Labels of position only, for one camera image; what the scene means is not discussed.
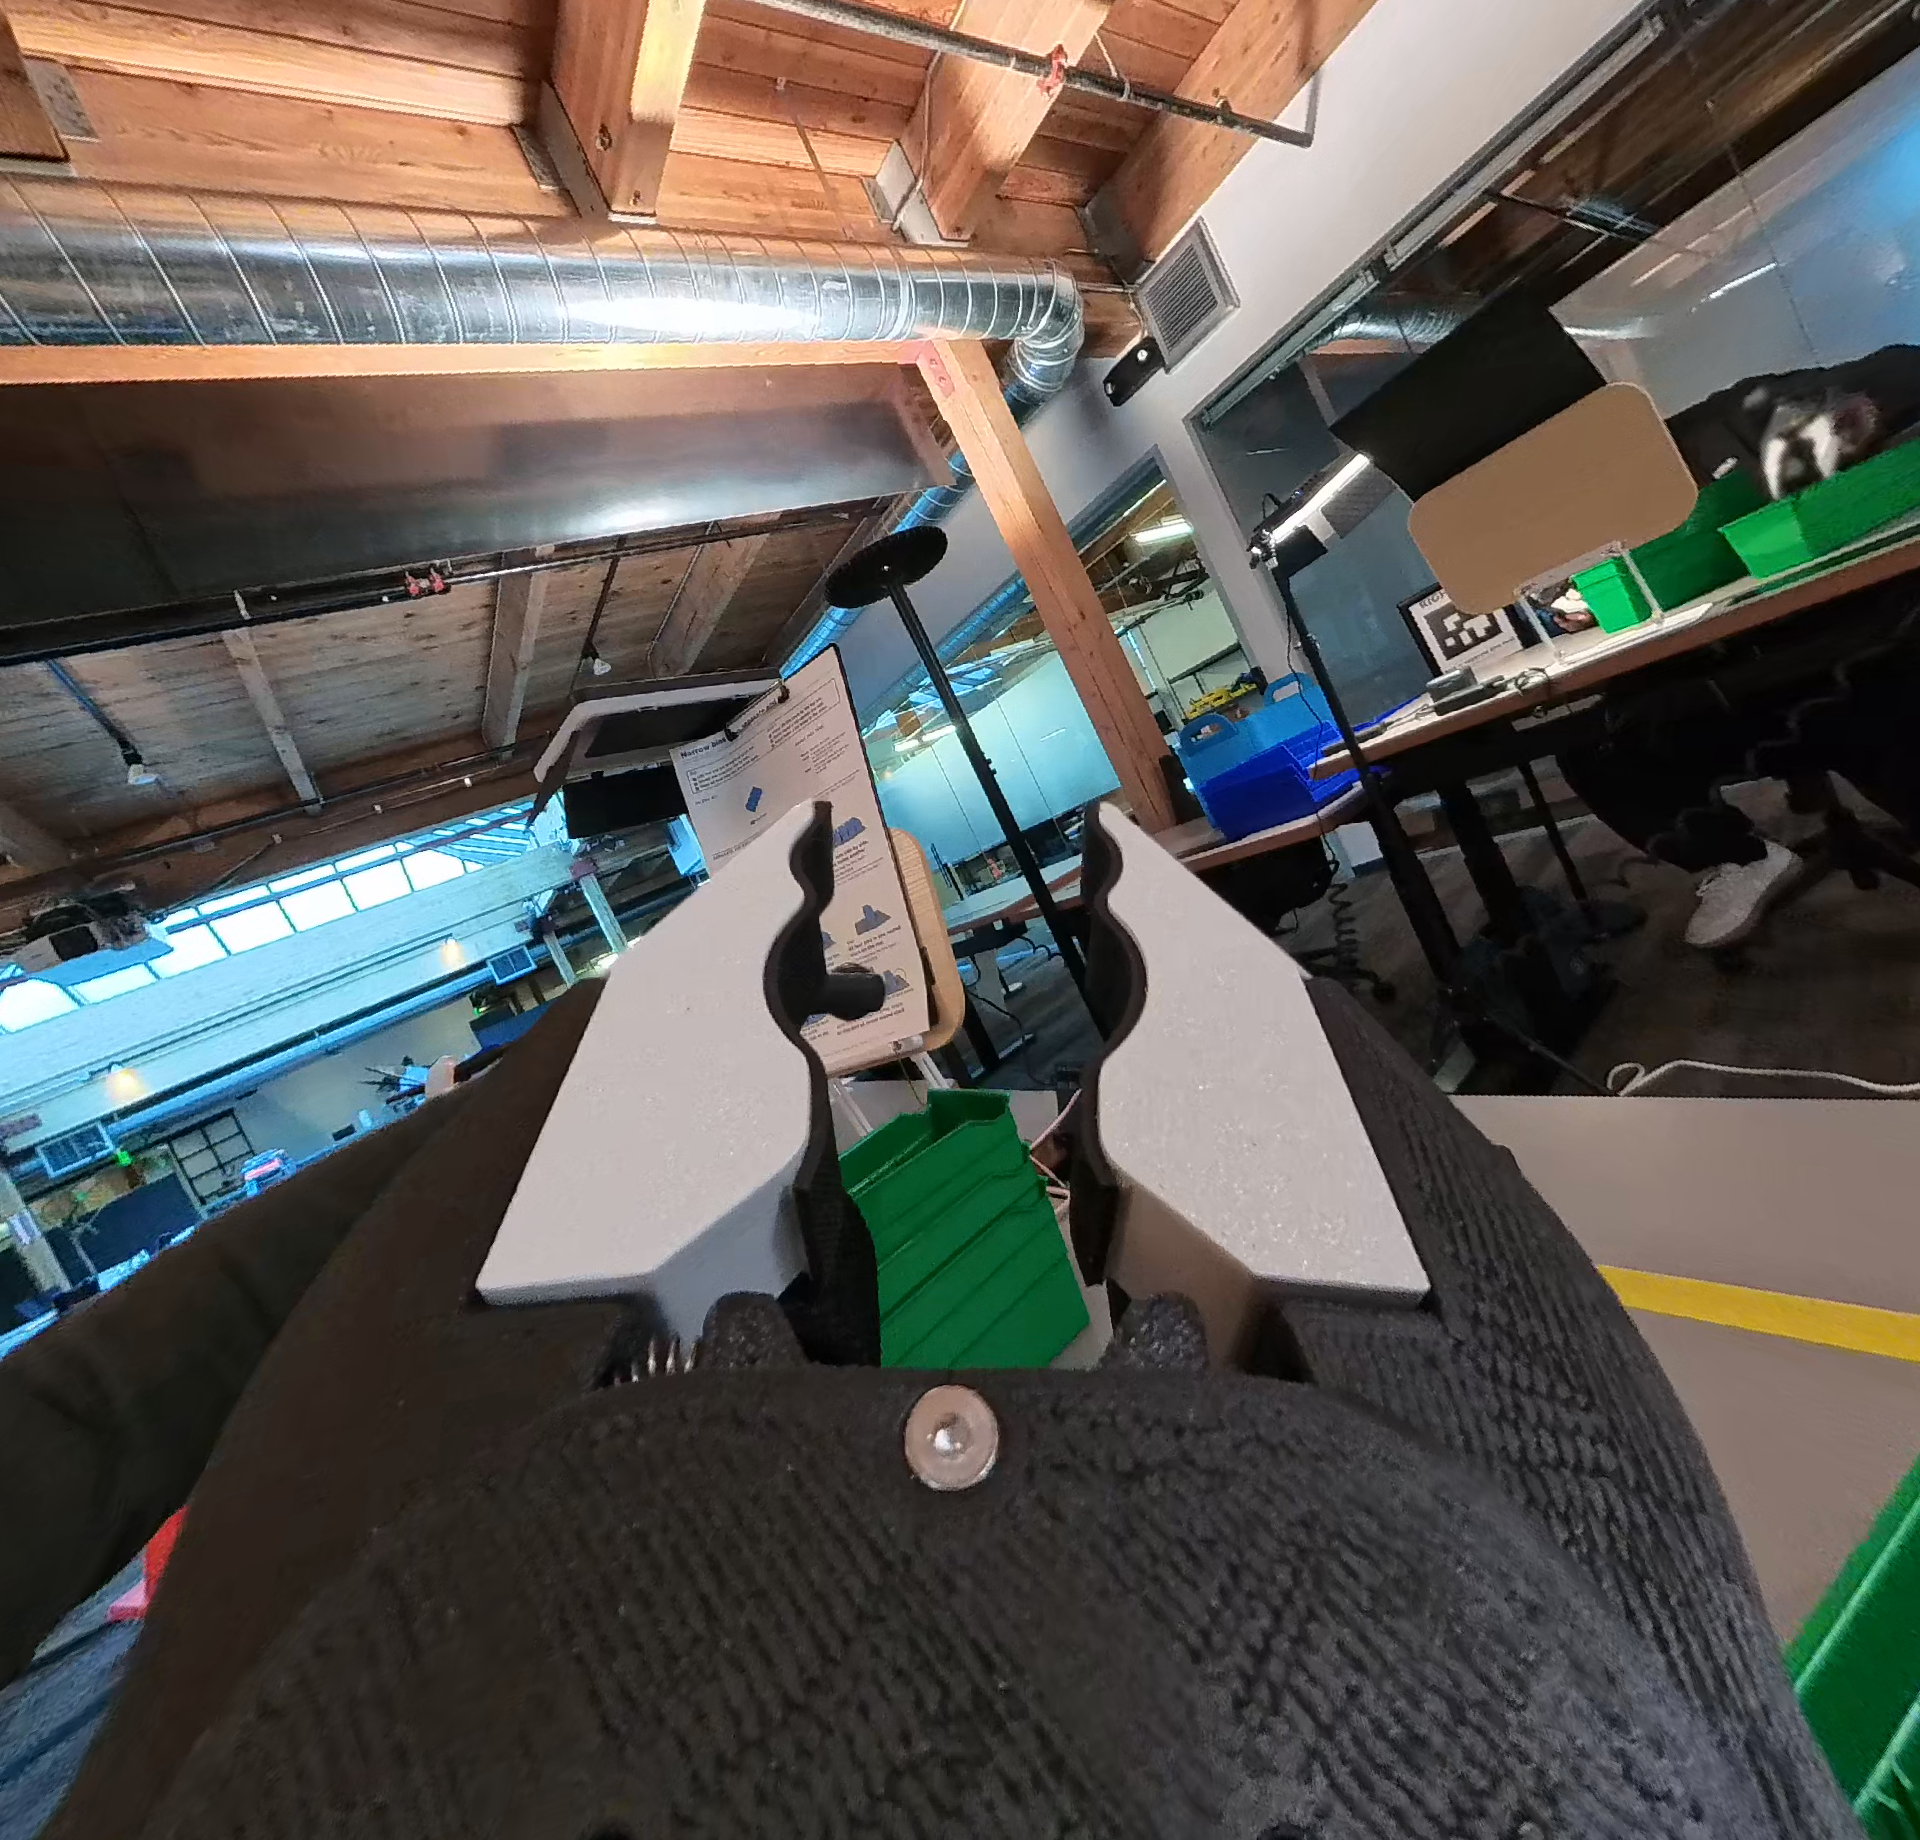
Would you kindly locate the white stand with base plate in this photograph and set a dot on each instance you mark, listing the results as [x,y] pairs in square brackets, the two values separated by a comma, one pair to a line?
[862,1113]

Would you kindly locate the white framed screen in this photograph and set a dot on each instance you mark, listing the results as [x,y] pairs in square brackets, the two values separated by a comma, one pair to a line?
[647,738]

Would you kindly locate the framed marker sign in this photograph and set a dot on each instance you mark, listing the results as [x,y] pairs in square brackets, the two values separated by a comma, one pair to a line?
[1470,631]

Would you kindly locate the brown office desk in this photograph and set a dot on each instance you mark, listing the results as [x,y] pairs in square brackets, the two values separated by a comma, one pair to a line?
[1261,838]
[1725,626]

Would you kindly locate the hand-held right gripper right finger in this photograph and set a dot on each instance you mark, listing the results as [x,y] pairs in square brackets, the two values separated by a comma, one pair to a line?
[1246,1120]

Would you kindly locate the printed instruction sheet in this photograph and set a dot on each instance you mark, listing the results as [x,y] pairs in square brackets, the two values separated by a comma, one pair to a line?
[764,775]

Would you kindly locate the wall vent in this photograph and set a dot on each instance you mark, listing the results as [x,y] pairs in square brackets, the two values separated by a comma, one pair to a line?
[1185,295]

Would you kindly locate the black ceiling pipe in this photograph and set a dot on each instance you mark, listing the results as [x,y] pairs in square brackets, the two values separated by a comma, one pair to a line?
[900,25]

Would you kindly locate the black light stand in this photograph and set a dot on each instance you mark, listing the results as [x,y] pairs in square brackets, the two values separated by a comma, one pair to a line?
[1349,789]

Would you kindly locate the instruction sheet on stand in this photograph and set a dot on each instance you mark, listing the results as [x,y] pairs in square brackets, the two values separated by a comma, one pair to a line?
[927,940]

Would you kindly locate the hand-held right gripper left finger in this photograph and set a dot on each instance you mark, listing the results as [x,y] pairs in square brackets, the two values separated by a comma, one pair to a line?
[660,1120]

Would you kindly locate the yellow tape line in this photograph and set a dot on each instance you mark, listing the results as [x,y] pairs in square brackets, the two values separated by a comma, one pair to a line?
[1754,1306]

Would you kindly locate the silver air duct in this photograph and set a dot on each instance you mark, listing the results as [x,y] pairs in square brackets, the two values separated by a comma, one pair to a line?
[451,287]

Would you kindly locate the black disc floor lamp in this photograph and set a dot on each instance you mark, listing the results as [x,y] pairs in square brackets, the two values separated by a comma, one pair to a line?
[884,567]

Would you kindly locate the black panel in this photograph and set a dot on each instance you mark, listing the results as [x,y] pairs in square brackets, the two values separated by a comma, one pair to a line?
[1470,400]

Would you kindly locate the wooden post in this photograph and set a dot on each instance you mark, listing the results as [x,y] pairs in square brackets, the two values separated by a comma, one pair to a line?
[1051,566]

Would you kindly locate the tan rounded board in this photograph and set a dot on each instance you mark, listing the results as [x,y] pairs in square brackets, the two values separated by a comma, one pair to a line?
[1554,505]

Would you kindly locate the black wall speaker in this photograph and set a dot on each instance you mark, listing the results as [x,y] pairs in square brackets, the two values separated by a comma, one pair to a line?
[1137,365]

